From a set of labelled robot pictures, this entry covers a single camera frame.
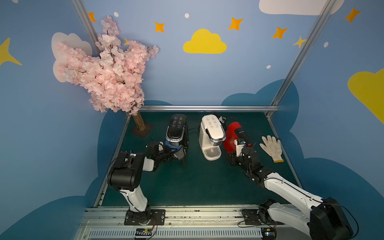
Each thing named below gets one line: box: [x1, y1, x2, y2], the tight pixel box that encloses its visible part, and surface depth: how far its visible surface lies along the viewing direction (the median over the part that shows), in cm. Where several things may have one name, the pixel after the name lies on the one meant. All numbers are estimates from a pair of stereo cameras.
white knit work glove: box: [259, 135, 284, 163], surface depth 103 cm
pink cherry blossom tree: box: [56, 15, 159, 132], surface depth 67 cm
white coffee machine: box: [198, 114, 227, 161], surface depth 87 cm
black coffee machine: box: [165, 114, 190, 160], surface depth 84 cm
